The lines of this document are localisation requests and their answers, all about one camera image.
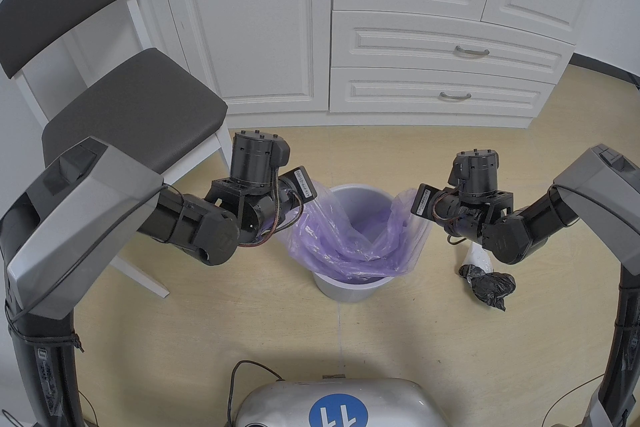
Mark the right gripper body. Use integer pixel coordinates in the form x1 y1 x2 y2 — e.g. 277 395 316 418
411 185 466 236

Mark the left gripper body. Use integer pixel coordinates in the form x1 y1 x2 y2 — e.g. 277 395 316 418
271 166 321 224

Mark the purple plastic bag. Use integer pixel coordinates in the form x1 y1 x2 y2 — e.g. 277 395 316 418
287 185 433 281

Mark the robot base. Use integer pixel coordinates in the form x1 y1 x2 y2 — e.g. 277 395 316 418
235 377 448 427

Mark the crumpled black plastic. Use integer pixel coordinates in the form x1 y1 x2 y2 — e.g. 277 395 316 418
458 264 517 312

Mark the white trash bin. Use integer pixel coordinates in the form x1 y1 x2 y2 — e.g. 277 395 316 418
298 185 414 303

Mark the crumpled white paper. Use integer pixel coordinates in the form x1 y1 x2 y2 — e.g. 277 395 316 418
462 242 493 276

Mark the white chair grey seat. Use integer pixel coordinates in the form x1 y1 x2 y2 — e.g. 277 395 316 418
0 0 230 300

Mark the white wardrobe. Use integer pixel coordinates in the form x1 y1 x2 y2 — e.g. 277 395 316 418
30 0 606 130

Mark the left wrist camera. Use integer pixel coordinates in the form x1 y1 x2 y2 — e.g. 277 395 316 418
269 136 292 173

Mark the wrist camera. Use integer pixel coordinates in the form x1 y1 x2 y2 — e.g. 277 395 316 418
447 152 471 188
269 136 292 173

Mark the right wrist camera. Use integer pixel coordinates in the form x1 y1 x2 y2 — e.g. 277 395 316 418
447 152 471 188

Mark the black cable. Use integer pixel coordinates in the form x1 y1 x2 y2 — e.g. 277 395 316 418
227 360 286 423

